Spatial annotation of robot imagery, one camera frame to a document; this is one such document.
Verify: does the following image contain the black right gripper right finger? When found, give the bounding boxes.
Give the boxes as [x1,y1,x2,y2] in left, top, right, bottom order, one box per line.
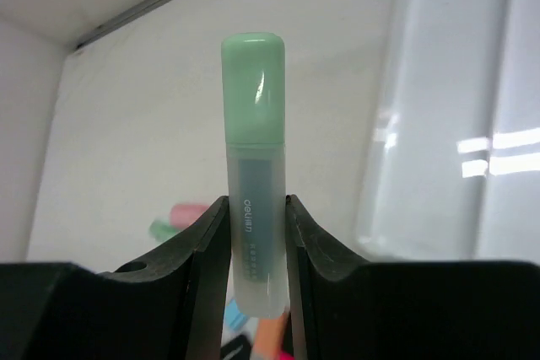
[285,195,367,359]

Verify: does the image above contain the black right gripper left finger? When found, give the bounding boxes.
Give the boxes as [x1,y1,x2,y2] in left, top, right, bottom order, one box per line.
[103,196,230,359]

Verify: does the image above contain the pastel orange clear highlighter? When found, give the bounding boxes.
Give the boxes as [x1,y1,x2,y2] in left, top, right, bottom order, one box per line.
[250,311,289,360]

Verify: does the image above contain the pastel blue clear highlighter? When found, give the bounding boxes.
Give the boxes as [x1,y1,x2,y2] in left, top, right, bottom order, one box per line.
[224,298,249,332]

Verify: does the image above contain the pastel green clear highlighter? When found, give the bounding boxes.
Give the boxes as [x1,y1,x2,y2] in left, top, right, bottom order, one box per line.
[221,32,287,319]

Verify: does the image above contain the pastel pink highlighter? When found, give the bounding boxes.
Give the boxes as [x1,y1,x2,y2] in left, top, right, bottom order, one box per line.
[169,203,208,229]

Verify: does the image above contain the pastel green short highlighter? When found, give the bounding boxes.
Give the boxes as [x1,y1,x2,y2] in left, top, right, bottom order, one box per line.
[148,218,180,244]

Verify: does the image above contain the black pink highlighter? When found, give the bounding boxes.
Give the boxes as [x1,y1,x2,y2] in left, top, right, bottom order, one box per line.
[276,351,294,360]

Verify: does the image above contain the black green highlighter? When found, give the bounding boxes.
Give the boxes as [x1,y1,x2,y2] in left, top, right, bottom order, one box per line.
[219,334,252,360]

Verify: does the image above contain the white divided organizer tray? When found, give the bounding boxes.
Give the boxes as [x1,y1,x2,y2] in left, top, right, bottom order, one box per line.
[354,0,539,263]

